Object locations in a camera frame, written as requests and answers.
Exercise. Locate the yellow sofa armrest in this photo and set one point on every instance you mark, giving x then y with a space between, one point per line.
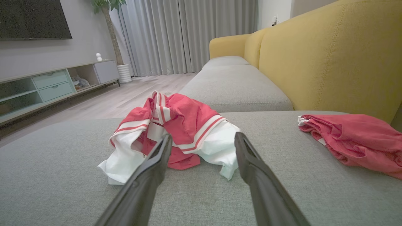
227 45

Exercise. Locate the grey pleated curtain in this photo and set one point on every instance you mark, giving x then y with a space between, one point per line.
188 34

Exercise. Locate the red and white garment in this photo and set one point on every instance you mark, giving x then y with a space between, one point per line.
188 122

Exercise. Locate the large grey sofa seat cushion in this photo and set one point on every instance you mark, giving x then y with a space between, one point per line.
62 172

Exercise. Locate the white cabinet door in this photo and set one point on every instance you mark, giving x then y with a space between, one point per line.
106 71

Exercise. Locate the white ribbed plant pot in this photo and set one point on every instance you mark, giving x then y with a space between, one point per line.
124 73

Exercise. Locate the small white figurine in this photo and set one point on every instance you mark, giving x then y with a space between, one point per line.
99 57

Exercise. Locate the tall indoor plant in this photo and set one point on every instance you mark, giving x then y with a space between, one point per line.
112 34

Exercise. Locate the small grey sofa seat cushion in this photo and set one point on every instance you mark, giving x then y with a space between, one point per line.
224 60

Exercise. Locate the grey plush toy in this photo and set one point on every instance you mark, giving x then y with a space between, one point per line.
80 82

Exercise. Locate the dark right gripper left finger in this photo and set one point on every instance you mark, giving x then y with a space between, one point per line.
141 185

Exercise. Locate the long low TV cabinet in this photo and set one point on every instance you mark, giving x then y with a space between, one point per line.
19 94

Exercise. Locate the yellow sofa backrest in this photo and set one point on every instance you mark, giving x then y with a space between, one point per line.
339 56

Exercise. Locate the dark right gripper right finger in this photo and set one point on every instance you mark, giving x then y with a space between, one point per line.
263 185

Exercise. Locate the black wall television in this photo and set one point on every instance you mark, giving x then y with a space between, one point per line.
31 18

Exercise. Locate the plain red garment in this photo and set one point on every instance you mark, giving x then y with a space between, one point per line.
361 141

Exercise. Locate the mint green cabinet drawer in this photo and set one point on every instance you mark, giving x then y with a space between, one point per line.
50 79
56 91

